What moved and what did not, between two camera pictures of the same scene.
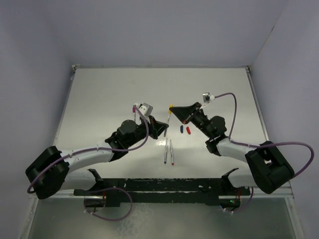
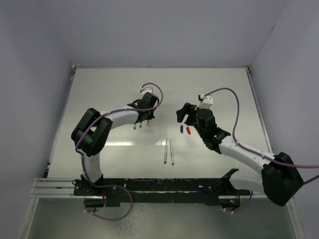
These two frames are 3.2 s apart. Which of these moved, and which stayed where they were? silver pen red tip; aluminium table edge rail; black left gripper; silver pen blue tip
Moved: black left gripper
Stayed: aluminium table edge rail; silver pen red tip; silver pen blue tip
